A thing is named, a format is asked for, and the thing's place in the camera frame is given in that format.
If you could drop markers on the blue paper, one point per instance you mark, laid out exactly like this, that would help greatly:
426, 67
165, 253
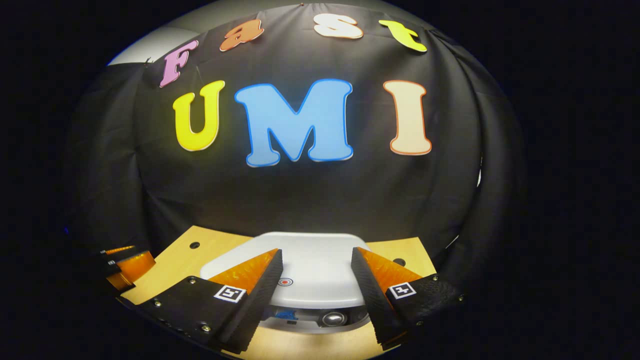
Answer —
287, 315

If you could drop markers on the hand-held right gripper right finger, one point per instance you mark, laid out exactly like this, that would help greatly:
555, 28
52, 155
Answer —
372, 300

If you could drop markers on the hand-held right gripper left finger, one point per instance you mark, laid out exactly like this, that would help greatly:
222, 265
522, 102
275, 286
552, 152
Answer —
257, 305

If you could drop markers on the black backdrop cloth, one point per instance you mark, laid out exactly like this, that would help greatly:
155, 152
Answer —
300, 200

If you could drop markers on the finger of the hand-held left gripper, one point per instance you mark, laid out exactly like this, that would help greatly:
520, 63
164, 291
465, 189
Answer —
117, 249
135, 267

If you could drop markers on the white desktop garbage bin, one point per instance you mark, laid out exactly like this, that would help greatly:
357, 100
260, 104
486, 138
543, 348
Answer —
315, 260

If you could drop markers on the wooden desktop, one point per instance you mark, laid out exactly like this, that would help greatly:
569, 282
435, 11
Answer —
175, 260

